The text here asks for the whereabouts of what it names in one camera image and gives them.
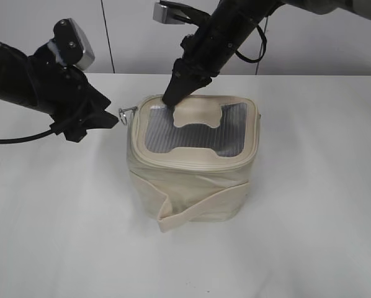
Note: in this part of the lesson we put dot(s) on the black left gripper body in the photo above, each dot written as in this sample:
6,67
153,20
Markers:
62,92

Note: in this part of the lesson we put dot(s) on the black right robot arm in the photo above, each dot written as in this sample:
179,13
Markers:
258,10

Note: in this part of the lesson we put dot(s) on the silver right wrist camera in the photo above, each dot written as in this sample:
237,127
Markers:
168,12

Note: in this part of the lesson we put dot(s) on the cream fabric zipper bag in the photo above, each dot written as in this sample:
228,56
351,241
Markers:
193,163

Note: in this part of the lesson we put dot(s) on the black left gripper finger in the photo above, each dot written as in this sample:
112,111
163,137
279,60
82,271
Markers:
99,120
96,97

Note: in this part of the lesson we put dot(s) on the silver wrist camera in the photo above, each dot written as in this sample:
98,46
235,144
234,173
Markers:
72,45
168,12

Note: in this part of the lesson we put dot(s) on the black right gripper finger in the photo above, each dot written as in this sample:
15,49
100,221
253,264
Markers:
183,85

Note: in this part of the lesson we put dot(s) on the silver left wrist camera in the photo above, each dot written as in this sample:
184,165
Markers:
72,45

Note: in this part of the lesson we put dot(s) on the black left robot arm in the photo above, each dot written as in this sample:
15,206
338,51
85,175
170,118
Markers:
12,88

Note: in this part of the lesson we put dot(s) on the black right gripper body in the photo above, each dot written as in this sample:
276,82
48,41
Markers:
210,47

